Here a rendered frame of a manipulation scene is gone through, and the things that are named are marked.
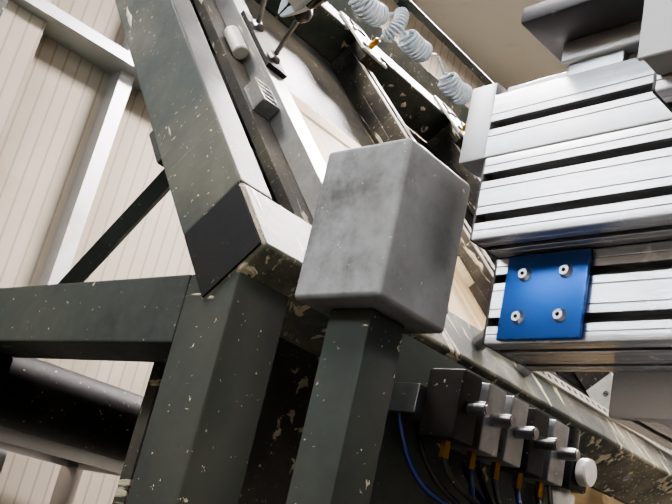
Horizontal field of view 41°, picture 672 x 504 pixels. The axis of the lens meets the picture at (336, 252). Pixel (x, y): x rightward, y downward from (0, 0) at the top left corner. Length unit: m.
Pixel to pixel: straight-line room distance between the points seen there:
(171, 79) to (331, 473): 0.70
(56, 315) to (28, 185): 3.32
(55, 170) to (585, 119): 4.02
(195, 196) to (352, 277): 0.33
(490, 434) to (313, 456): 0.37
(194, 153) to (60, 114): 3.58
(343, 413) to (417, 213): 0.22
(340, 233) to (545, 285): 0.23
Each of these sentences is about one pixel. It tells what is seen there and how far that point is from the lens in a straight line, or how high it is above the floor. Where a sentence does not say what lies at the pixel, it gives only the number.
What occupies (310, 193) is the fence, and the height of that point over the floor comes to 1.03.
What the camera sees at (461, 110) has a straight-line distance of 3.39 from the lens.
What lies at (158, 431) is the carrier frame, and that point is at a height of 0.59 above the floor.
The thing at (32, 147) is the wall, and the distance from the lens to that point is 4.68.
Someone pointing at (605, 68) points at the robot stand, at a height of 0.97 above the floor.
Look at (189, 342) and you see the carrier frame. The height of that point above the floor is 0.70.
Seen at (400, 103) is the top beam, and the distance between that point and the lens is 2.57.
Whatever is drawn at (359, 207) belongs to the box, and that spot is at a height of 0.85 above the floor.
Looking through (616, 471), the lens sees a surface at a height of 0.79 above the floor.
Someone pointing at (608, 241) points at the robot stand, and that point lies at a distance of 0.83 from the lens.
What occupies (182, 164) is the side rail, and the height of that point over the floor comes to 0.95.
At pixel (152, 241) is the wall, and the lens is 4.92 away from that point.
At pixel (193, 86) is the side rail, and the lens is 1.30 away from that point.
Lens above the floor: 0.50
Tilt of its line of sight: 19 degrees up
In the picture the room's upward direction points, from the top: 13 degrees clockwise
